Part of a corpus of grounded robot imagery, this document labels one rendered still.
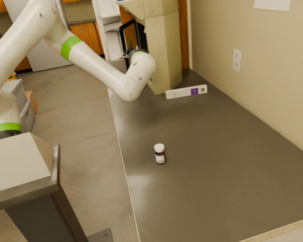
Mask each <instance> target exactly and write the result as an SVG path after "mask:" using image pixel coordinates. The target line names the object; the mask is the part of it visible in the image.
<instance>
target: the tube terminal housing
mask: <svg viewBox="0 0 303 242"><path fill-rule="evenodd" d="M142 2H143V9H144V17H145V19H144V20H140V19H138V18H135V19H136V22H137V23H140V24H142V25H144V26H145V31H146V38H147V45H148V50H149V54H150V55H152V56H153V57H154V59H155V60H156V64H157V68H156V72H155V73H154V75H153V76H152V82H151V81H150V80H149V81H148V82H147V84H148V85H149V87H150V88H151V90H152V91H153V93H154V94H155V95H157V94H162V93H165V91H168V90H173V89H174V88H175V87H176V86H177V85H178V84H179V83H180V82H181V81H182V64H181V47H180V30H179V14H178V0H142Z"/></svg>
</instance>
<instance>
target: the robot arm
mask: <svg viewBox="0 0 303 242"><path fill-rule="evenodd" d="M42 39H44V40H45V42H46V44H47V45H48V47H49V48H51V49H52V50H53V51H55V52H56V53H57V54H59V55H60V56H62V57H63V58H65V59H66V60H68V61H69V62H70V63H71V64H73V65H75V66H77V67H79V68H80V69H82V70H84V71H86V72H87V73H89V74H90V75H92V76H93V77H95V78H96V79H97V80H99V81H100V82H101V83H103V84H104V85H105V86H106V87H108V88H109V89H110V90H111V91H112V92H114V93H115V94H116V95H117V96H118V97H119V98H120V99H121V100H122V101H124V102H127V103H130V102H134V101H136V100H137V99H138V97H139V96H140V94H141V92H142V90H143V88H144V87H145V85H146V84H147V82H148V81H149V80H150V78H151V77H152V76H153V75H154V73H155V72H156V68H157V64H156V60H155V59H154V57H153V56H152V55H150V54H148V53H147V50H143V49H141V48H138V46H136V48H133V47H132V46H131V45H130V46H129V48H128V50H127V49H126V50H125V53H124V54H123V57H124V59H127V58H128V59H129V62H130V64H131V65H130V67H129V69H128V71H127V72H126V74H123V73H121V72H120V71H119V70H118V69H116V68H115V67H113V66H112V65H110V64H109V63H108V62H106V61H105V60H104V59H103V58H101V57H100V56H99V55H98V54H97V53H96V52H94V51H93V50H92V49H91V48H90V47H89V46H88V45H87V44H86V43H85V42H84V41H82V40H80V39H79V38H78V37H77V36H75V35H74V34H73V33H72V32H70V31H69V30H68V29H67V28H66V26H65V25H64V23H63V21H62V19H61V17H60V14H59V12H58V9H57V7H56V6H55V5H54V4H53V3H52V2H51V1H50V0H30V1H29V2H28V3H27V4H26V6H25V7H24V9H23V11H22V12H21V14H20V15H19V16H18V18H17V19H16V21H15V22H14V23H13V25H12V26H11V27H10V29H9V30H8V31H7V32H6V33H5V35H4V36H3V37H2V38H1V39H0V139H4V138H8V137H12V136H15V135H19V134H22V131H21V128H22V125H21V120H20V115H19V109H18V105H17V100H16V97H15V96H14V95H13V94H11V93H9V92H6V91H4V90H1V88H2V87H3V85H4V84H5V82H6V81H7V79H8V78H9V77H10V75H11V74H12V73H13V71H14V70H15V69H16V67H17V66H18V65H19V64H20V62H21V61H22V60H23V59H24V58H25V57H26V55H27V54H28V53H29V52H30V51H31V50H32V49H33V48H34V47H35V46H36V45H37V44H38V43H39V42H40V41H41V40H42Z"/></svg>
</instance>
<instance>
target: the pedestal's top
mask: <svg viewBox="0 0 303 242"><path fill-rule="evenodd" d="M51 145H52V147H53V150H54V152H53V163H52V173H51V176H48V177H45V178H41V179H38V180H35V181H31V182H28V183H24V184H21V185H18V186H15V187H12V188H8V189H5V190H2V191H0V210H2V209H5V208H8V207H11V206H14V205H17V204H20V203H23V202H26V201H29V200H32V199H35V198H38V197H41V196H44V195H47V194H50V193H53V192H56V191H59V190H60V172H61V146H60V144H59V142H55V143H51Z"/></svg>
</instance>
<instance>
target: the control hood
mask: <svg viewBox="0 0 303 242"><path fill-rule="evenodd" d="M115 2H116V3H117V4H118V5H119V6H121V7H124V8H125V9H126V10H128V11H129V12H130V13H131V14H132V15H134V16H135V17H136V18H138V19H140V20H144V19H145V17H144V9H143V2H142V0H127V1H124V0H122V1H117V0H116V1H115Z"/></svg>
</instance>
